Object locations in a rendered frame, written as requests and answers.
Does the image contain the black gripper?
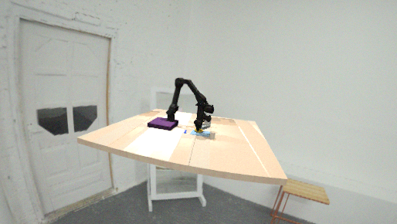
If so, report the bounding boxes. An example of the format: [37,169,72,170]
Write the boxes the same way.
[194,111,205,131]

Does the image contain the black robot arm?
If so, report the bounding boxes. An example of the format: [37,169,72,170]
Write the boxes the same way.
[166,78,214,122]

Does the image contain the white cylinder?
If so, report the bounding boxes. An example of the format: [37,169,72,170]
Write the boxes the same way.
[209,131,215,139]

